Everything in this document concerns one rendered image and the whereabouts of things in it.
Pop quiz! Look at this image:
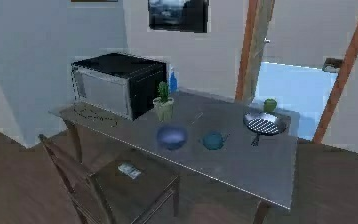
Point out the green cactus in pale pot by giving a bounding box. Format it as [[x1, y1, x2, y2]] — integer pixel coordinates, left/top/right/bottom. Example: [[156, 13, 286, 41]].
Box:
[[152, 80, 175, 123]]

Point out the blue bowl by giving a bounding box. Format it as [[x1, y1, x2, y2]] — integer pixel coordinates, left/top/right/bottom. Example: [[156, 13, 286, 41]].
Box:
[[155, 123, 189, 151]]

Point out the blue bottle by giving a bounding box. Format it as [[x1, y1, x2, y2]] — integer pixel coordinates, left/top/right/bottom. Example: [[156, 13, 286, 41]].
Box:
[[168, 68, 179, 94]]

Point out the grey metal table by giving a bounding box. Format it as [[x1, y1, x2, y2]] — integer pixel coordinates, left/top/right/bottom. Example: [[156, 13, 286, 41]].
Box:
[[49, 90, 301, 224]]

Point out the black and silver microwave oven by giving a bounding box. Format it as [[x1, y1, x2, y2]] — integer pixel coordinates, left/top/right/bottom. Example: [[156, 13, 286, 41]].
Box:
[[70, 52, 168, 121]]

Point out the small white and green packet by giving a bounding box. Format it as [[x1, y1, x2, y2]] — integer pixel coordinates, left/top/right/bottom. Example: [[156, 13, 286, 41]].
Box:
[[117, 162, 143, 180]]

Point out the black frying pan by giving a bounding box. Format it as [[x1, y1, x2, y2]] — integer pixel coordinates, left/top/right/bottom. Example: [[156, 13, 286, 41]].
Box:
[[242, 111, 288, 147]]

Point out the green apple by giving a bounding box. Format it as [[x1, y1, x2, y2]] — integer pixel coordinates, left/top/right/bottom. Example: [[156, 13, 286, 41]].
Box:
[[262, 97, 278, 114]]

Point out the brown wooden chair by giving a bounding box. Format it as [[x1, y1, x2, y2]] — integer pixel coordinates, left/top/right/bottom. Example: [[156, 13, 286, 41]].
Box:
[[38, 133, 181, 224]]

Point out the dark framed picture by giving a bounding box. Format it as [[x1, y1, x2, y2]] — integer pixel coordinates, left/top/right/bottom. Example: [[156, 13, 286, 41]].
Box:
[[147, 0, 210, 34]]

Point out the brown wooden room door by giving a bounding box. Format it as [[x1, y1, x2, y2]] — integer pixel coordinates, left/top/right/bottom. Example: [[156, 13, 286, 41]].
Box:
[[234, 0, 276, 105]]

